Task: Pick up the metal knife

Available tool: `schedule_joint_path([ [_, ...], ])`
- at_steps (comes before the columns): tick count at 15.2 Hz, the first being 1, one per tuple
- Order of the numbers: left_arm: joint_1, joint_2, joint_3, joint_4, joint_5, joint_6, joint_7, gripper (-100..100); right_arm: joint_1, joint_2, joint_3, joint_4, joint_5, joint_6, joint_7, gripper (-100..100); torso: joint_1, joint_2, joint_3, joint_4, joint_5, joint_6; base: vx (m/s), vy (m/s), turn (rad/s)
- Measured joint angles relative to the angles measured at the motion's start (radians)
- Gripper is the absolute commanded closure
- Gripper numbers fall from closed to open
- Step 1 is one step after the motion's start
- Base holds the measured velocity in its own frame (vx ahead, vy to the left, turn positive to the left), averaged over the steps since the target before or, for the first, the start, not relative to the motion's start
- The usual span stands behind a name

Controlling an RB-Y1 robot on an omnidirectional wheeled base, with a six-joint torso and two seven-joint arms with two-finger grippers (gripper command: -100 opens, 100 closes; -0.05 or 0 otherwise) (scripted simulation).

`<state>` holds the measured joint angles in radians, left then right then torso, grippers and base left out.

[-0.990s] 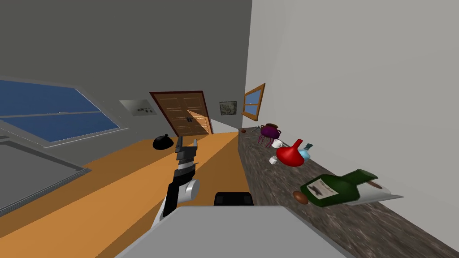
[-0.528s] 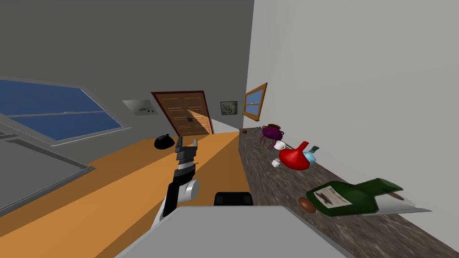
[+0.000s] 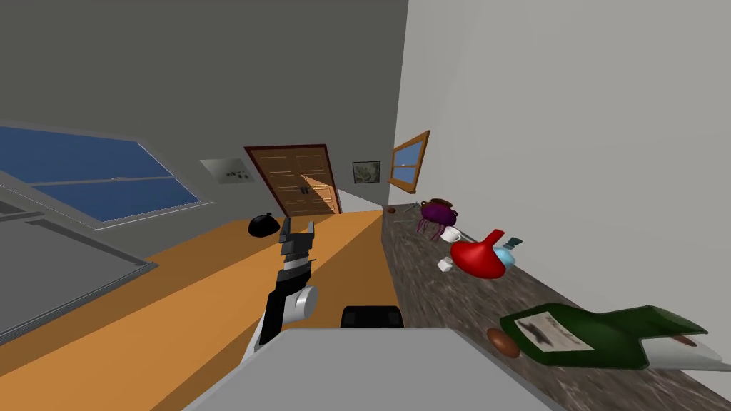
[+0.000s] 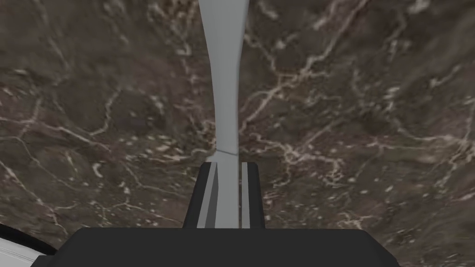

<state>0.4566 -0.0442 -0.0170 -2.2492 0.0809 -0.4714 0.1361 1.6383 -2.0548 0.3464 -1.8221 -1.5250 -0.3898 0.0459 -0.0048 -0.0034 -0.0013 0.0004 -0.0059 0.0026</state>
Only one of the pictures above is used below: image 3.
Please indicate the large blue window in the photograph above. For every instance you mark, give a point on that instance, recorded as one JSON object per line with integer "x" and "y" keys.
{"x": 97, "y": 182}

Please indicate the brown wooden double door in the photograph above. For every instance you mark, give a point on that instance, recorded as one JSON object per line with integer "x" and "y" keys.
{"x": 297, "y": 180}

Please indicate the brown egg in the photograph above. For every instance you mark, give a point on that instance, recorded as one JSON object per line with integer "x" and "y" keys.
{"x": 502, "y": 342}

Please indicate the light blue bottle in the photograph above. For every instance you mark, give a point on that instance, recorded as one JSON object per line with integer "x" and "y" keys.
{"x": 507, "y": 255}

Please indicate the white mug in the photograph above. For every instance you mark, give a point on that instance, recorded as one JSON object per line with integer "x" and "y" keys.
{"x": 451, "y": 234}

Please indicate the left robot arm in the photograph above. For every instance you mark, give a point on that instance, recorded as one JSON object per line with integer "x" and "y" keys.
{"x": 297, "y": 305}

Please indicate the red vase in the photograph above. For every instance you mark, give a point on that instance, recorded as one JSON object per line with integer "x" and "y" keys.
{"x": 477, "y": 260}

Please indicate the black round object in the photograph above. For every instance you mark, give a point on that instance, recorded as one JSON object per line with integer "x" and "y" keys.
{"x": 262, "y": 227}

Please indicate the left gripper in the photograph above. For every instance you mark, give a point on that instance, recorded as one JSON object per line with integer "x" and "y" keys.
{"x": 297, "y": 248}

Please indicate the small wooden framed window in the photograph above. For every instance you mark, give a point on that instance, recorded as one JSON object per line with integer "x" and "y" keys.
{"x": 410, "y": 162}

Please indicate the small dark framed picture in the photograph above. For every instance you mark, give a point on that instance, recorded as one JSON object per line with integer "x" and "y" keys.
{"x": 366, "y": 172}

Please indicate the purple pot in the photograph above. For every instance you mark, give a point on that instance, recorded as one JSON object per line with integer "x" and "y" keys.
{"x": 438, "y": 214}

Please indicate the grey wall picture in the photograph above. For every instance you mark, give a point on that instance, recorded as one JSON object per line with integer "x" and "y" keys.
{"x": 228, "y": 171}

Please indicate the dark green labelled bottle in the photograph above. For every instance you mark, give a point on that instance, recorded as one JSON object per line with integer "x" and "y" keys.
{"x": 605, "y": 337}

